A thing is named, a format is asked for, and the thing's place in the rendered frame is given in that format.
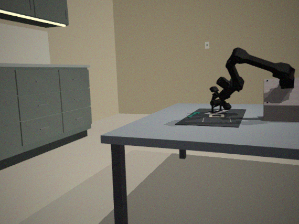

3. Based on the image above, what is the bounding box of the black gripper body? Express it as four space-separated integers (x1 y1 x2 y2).
210 87 231 110

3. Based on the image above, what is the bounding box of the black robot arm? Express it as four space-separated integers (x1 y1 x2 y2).
216 48 295 95

